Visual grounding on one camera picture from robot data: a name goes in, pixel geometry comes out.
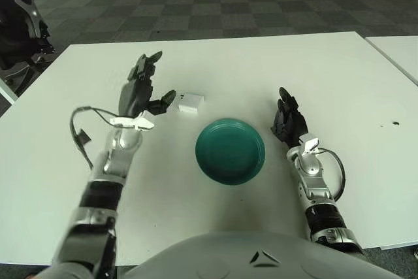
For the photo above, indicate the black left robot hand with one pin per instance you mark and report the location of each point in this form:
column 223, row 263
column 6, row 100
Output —
column 135, row 92

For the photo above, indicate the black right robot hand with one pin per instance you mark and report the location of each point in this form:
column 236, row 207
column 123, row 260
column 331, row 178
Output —
column 290, row 122

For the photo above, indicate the white charger block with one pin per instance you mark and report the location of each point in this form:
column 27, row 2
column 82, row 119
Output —
column 189, row 102

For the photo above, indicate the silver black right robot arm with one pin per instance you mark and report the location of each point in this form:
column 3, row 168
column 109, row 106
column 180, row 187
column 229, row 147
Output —
column 310, row 168

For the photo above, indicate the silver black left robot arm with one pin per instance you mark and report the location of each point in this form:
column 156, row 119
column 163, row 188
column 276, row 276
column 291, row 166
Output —
column 121, row 143

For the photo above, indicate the green round plate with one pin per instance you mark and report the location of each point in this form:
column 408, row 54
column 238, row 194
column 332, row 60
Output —
column 230, row 151

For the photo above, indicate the white adjacent table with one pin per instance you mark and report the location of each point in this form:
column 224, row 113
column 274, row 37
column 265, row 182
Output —
column 398, row 53

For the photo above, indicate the black grey office chair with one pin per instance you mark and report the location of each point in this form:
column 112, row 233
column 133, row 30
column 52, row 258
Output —
column 19, row 30

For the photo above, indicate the grey robot torso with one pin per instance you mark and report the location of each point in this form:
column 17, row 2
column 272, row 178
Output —
column 228, row 256

